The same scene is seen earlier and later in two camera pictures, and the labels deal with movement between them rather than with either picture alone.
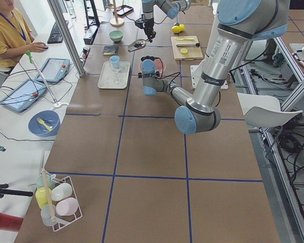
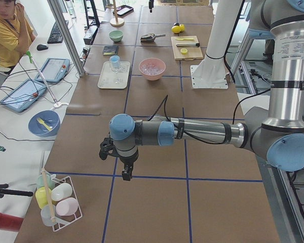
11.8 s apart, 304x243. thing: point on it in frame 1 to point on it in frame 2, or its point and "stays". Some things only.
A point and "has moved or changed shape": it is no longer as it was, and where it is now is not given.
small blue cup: (114, 61) stays
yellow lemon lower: (176, 29) stays
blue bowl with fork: (44, 123) stays
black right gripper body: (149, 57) to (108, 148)
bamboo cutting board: (182, 53) stays
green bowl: (116, 36) stays
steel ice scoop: (137, 44) has moved or changed shape
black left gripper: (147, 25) to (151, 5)
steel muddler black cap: (188, 44) stays
